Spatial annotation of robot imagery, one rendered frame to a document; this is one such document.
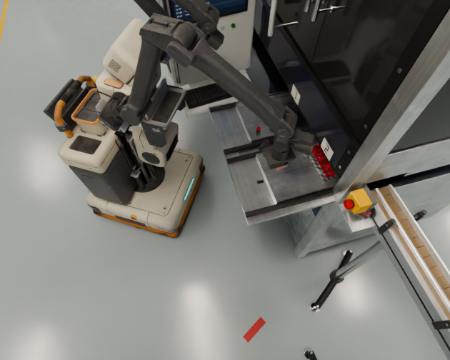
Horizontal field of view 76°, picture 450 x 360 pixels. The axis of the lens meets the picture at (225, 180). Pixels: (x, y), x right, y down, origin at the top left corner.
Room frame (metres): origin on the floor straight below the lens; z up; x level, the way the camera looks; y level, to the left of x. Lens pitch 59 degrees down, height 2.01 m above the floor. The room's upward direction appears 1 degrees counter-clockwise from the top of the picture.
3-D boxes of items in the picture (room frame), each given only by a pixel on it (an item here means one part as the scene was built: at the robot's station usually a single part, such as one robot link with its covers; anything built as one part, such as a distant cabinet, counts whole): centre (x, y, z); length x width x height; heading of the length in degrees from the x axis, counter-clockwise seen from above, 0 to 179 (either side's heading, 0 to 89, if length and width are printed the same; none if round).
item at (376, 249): (0.39, -0.70, 0.46); 0.09 x 0.09 x 0.77; 14
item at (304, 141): (0.58, -0.23, 1.29); 0.11 x 0.09 x 0.12; 71
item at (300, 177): (0.70, -0.35, 0.90); 0.34 x 0.26 x 0.04; 105
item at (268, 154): (0.59, -0.19, 1.20); 0.10 x 0.07 x 0.07; 104
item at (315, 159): (0.72, -0.43, 0.91); 0.18 x 0.02 x 0.05; 15
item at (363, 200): (0.49, -0.52, 1.00); 0.08 x 0.07 x 0.07; 104
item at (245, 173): (0.85, -0.24, 0.87); 0.70 x 0.48 x 0.02; 14
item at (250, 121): (1.03, -0.26, 0.90); 0.34 x 0.26 x 0.04; 104
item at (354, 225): (0.48, -0.57, 0.87); 0.14 x 0.13 x 0.02; 104
